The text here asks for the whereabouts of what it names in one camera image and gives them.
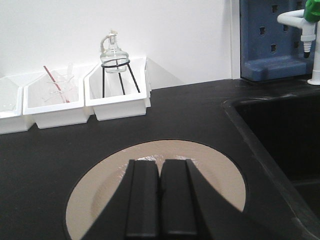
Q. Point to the black lab sink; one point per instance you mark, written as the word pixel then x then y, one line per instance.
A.
pixel 284 134

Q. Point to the black wire tripod stand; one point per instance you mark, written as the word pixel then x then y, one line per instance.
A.
pixel 120 75

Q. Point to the glass alcohol lamp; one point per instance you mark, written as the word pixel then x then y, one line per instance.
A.
pixel 113 58

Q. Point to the white lab faucet green knobs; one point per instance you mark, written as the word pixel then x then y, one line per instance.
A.
pixel 307 20

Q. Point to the right white plastic bin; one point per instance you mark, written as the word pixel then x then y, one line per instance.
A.
pixel 111 99

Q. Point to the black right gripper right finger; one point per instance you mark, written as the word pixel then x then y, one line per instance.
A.
pixel 191 209

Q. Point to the middle white plastic bin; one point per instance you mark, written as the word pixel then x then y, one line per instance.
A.
pixel 55 115

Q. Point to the blue pegboard drying rack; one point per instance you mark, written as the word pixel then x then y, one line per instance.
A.
pixel 270 50

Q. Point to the white plastic bin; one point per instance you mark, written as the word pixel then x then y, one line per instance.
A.
pixel 55 115
pixel 111 99
pixel 12 119

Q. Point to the left white plastic bin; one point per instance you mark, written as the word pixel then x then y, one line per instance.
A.
pixel 12 119

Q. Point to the clear glass beaker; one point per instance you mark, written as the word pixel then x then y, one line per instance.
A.
pixel 66 83

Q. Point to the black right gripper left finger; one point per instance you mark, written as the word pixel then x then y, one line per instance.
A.
pixel 132 211

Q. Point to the beige round plate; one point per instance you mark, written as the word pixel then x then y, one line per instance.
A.
pixel 96 187

